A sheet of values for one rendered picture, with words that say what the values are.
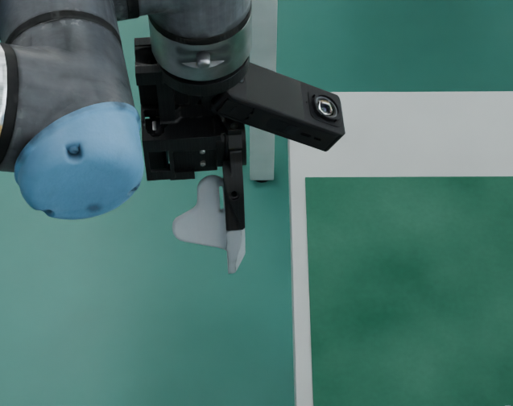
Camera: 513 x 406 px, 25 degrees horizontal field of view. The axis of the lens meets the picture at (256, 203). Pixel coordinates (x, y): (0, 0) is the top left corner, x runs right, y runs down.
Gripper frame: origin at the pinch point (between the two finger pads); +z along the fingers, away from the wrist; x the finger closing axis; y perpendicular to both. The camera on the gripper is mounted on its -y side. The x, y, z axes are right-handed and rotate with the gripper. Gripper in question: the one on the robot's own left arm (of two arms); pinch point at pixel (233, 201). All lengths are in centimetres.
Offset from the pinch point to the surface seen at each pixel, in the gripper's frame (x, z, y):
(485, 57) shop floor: -117, 115, -64
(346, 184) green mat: -30, 40, -16
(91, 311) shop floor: -57, 115, 26
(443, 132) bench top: -38, 40, -31
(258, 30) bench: -85, 69, -9
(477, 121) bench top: -39, 40, -36
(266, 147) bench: -85, 103, -11
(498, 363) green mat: -2, 40, -31
